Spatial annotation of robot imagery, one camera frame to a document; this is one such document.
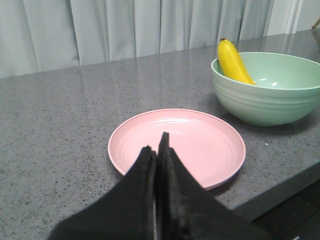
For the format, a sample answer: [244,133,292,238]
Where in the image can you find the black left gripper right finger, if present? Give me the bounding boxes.
[156,132,271,240]

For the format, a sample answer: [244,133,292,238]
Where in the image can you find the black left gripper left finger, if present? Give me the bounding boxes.
[48,146,156,240]

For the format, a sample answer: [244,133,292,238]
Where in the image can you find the yellow banana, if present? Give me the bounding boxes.
[217,38,255,85]

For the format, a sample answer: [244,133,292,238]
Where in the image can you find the pink plate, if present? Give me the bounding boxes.
[108,108,246,190]

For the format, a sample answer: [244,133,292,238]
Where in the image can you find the green bowl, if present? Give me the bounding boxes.
[211,52,320,127]

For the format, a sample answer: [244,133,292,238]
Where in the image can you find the white curtain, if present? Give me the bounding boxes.
[0,0,320,79]

